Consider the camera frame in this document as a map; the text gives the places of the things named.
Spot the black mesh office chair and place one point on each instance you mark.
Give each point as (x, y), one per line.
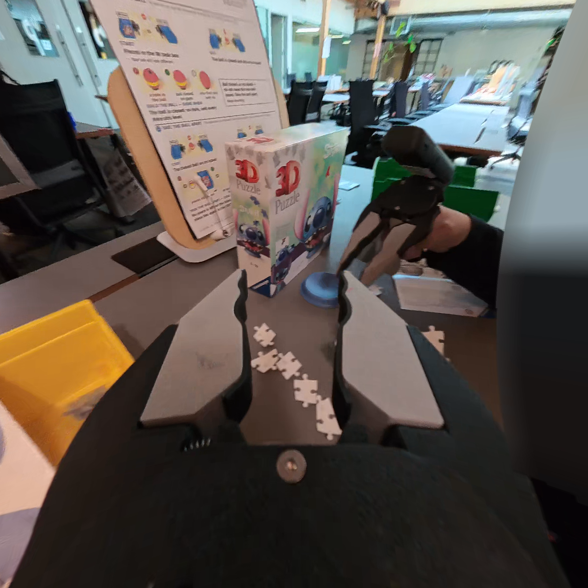
(46, 151)

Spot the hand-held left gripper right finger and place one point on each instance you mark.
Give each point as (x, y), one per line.
(386, 367)

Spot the white printed leaflet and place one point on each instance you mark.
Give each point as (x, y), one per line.
(436, 296)

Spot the colourful cartoon puzzle box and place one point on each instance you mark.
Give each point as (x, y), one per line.
(285, 206)

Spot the green hanging plant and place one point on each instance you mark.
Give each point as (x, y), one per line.
(399, 41)

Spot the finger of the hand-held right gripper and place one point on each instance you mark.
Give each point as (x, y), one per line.
(363, 243)
(390, 248)

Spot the yellow plastic bin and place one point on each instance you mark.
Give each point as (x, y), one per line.
(55, 367)

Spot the illustrated instruction poster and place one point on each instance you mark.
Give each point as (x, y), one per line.
(193, 92)

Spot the person's right hand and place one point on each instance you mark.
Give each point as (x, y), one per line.
(448, 229)

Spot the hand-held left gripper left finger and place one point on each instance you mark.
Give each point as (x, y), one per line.
(202, 367)

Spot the green plastic crate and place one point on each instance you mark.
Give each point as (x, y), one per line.
(468, 202)

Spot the row of black office chairs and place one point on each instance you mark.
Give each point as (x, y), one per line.
(367, 105)

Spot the white panel base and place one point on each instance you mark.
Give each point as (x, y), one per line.
(202, 252)

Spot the person's right forearm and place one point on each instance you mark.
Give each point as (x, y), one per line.
(477, 262)

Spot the long grey background table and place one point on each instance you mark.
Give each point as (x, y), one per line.
(464, 128)

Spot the scatter of puzzle pieces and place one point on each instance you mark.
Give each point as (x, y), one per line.
(264, 335)

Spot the black rectangular pad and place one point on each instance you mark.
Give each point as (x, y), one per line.
(142, 255)

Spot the brown wooden stick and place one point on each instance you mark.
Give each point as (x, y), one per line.
(115, 287)

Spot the blue round plastic stand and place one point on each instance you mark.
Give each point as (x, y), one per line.
(321, 291)

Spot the light wooden panel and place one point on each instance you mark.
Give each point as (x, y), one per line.
(133, 138)

